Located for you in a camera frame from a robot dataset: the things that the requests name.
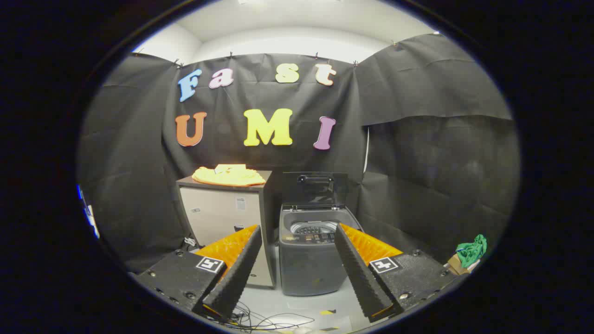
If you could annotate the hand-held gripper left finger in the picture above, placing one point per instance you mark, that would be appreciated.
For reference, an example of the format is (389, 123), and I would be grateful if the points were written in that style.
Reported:
(239, 273)

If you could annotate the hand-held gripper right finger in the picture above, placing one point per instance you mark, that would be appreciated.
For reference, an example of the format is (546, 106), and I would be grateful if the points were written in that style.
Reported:
(359, 273)

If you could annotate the grey washing machine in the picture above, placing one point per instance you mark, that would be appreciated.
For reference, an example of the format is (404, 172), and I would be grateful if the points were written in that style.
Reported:
(306, 269)

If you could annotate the dark glass washing machine lid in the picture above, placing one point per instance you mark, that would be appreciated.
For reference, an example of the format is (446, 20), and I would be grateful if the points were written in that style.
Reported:
(315, 195)

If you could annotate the orange polo shirt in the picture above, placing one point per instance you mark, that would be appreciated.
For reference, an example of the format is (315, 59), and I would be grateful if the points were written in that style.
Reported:
(232, 178)

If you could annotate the yellow black floor tape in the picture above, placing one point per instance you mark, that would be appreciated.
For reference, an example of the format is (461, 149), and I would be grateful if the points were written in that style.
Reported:
(328, 312)

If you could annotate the beige cabinet with dark top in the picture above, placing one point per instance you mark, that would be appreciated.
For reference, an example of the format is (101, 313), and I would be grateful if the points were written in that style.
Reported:
(213, 213)

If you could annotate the cardboard box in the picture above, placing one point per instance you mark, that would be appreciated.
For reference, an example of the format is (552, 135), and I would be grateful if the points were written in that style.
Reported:
(455, 266)

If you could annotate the green cloth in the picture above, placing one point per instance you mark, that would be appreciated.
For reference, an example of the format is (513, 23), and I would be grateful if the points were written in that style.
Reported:
(471, 253)

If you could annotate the white blue edged board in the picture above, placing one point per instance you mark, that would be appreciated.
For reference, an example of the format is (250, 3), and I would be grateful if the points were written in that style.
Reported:
(92, 220)

